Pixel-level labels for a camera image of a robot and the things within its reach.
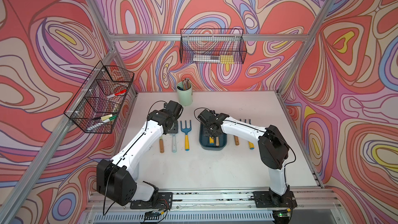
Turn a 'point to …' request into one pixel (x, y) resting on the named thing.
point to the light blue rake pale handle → (174, 143)
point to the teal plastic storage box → (204, 140)
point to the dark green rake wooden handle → (217, 141)
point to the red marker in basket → (117, 94)
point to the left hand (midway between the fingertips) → (169, 127)
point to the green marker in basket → (108, 118)
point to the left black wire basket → (95, 108)
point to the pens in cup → (186, 84)
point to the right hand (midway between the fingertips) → (211, 136)
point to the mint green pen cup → (185, 97)
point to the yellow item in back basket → (227, 59)
